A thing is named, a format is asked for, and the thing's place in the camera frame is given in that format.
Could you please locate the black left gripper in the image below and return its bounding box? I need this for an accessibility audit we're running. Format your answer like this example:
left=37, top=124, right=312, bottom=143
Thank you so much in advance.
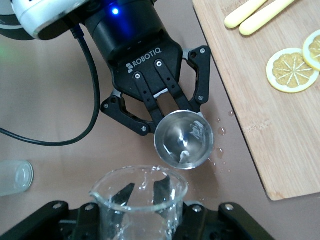
left=84, top=0, right=185, bottom=137

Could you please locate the lemon slice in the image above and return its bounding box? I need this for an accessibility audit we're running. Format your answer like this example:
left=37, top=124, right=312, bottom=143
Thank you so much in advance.
left=302, top=29, right=320, bottom=72
left=265, top=47, right=320, bottom=94

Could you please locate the yellow plastic fork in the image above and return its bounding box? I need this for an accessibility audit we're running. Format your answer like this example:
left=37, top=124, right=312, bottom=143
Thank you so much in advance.
left=239, top=0, right=298, bottom=36

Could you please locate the wooden cutting board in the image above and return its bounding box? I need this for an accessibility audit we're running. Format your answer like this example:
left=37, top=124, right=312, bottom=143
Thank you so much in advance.
left=192, top=0, right=320, bottom=202

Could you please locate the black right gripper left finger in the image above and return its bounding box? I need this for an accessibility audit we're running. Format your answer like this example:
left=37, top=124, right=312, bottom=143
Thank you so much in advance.
left=0, top=183, right=136, bottom=240

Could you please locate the green sleeved glass bottle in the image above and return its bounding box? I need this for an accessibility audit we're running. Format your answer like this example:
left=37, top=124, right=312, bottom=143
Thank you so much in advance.
left=0, top=159, right=35, bottom=198

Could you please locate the yellow plastic knife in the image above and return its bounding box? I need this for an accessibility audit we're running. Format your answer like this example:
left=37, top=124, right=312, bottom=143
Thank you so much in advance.
left=224, top=0, right=270, bottom=29

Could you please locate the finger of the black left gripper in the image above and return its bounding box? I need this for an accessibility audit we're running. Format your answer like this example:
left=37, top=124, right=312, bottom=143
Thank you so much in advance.
left=154, top=45, right=212, bottom=115

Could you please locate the clear glass beaker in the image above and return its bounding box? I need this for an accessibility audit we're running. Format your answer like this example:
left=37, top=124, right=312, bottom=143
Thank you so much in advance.
left=89, top=164, right=190, bottom=240

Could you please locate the steel jigger measuring cup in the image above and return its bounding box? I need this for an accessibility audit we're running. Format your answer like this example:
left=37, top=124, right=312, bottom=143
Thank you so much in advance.
left=153, top=109, right=215, bottom=171

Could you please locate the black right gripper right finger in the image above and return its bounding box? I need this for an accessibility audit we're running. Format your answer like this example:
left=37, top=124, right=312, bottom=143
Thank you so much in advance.
left=152, top=178, right=276, bottom=240

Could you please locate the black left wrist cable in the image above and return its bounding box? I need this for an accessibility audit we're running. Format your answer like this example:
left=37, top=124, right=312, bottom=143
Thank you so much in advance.
left=0, top=23, right=101, bottom=147

